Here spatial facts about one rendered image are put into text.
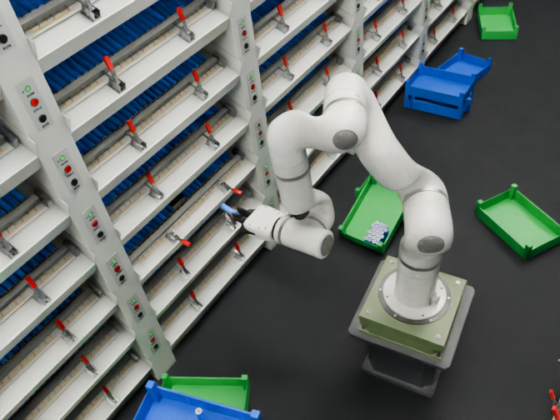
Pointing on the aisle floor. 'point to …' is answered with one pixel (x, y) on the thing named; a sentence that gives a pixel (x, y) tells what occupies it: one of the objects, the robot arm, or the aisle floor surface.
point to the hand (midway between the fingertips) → (240, 215)
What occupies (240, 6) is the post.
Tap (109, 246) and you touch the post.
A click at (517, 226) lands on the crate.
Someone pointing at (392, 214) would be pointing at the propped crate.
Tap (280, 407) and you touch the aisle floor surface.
